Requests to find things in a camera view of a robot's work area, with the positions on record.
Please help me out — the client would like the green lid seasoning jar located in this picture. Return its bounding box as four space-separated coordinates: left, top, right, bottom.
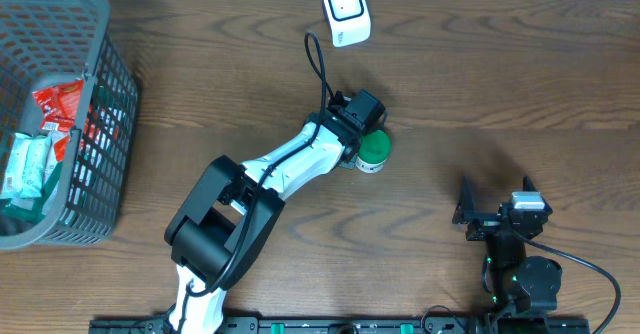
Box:
356 130 392 173

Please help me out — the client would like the orange snack packet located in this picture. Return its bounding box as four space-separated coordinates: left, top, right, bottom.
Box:
52 133 71 162

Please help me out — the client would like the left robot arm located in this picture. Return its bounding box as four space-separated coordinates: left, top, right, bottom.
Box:
164 105 385 333

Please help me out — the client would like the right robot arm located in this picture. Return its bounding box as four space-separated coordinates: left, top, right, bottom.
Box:
452 177 562 334

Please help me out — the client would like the white barcode scanner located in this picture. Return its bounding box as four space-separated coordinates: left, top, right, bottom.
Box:
323 0 372 48

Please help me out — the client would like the red snack packet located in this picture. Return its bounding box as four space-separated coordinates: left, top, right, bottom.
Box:
32 79 84 138

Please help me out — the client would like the grey plastic mesh basket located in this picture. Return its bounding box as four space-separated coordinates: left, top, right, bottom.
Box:
1 0 139 251

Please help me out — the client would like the teal white snack packet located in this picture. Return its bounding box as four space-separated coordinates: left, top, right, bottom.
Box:
1 132 65 223

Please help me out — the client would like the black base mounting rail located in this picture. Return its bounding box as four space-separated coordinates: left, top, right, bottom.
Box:
88 314 592 334

